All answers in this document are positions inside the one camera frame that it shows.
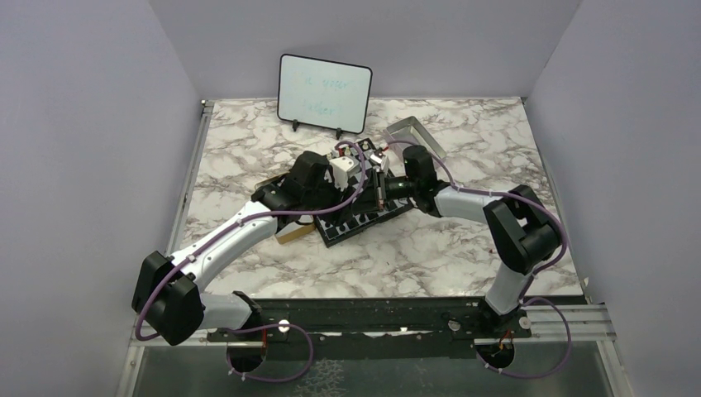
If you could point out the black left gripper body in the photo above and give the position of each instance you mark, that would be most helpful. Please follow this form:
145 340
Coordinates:
327 197

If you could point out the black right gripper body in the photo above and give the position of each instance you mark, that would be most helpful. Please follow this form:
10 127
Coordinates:
398 188

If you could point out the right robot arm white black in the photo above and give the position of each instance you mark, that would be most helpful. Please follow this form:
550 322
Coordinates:
527 237

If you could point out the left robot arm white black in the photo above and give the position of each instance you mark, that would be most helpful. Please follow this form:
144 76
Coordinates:
168 294

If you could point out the gold metal tin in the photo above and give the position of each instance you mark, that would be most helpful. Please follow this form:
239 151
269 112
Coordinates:
290 233

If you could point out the black white chessboard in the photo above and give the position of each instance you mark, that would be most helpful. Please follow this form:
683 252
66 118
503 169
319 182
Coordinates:
356 218

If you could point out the silver pink metal tin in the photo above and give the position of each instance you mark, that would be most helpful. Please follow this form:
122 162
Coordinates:
413 132

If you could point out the small whiteboard on stand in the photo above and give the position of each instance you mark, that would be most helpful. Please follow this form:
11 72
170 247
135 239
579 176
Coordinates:
323 93

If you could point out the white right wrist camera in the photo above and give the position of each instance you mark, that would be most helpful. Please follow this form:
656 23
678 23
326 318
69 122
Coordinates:
379 160

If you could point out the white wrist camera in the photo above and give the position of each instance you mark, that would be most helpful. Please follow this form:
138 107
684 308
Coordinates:
343 168
379 160

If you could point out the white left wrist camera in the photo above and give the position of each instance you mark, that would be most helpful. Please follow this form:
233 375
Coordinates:
343 168

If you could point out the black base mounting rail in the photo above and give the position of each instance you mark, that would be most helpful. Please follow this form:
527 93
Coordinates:
354 349

